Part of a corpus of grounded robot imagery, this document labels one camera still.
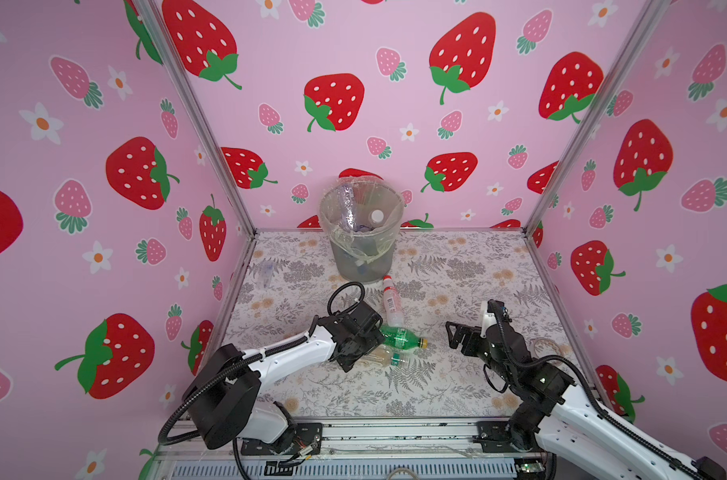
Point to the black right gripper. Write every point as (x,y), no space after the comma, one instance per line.
(473,334)

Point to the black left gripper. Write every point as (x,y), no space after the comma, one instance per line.
(373,342)

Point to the clear bottle blue cap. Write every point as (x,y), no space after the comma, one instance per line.
(350,200)

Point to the aluminium frame post right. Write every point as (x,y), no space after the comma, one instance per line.
(641,32)

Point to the aluminium frame post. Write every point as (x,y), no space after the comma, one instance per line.
(641,32)
(159,35)

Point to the white bottle red cap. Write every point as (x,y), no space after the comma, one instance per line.
(392,303)

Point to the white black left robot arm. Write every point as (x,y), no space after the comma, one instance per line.
(222,402)

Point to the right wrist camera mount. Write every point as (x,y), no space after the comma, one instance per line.
(493,313)

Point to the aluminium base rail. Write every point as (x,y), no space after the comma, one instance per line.
(366,448)

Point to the aluminium frame post left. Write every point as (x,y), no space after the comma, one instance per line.
(159,35)

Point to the clear bottle yellow label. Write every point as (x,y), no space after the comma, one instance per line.
(385,357)

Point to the clear green bin liner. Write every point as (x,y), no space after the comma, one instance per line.
(360,216)

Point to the clear tea bottle front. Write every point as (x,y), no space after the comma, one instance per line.
(377,219)

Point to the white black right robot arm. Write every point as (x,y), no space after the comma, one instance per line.
(560,415)

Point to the silver mesh waste bin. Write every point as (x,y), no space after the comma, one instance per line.
(360,234)

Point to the green Sprite bottle yellow cap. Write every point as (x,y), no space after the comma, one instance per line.
(402,338)

